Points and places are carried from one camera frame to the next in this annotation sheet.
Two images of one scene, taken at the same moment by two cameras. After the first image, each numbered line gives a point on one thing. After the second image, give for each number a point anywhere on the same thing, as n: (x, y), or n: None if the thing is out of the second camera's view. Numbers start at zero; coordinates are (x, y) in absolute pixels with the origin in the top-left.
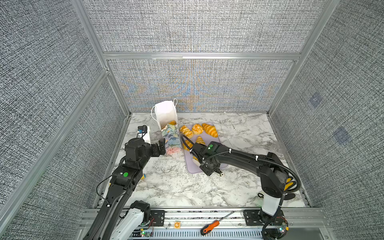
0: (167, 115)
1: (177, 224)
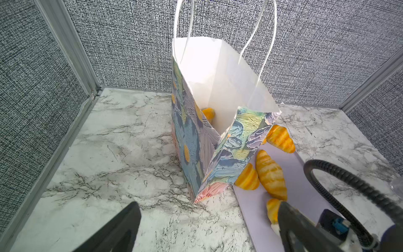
0: (223, 108)
1: None
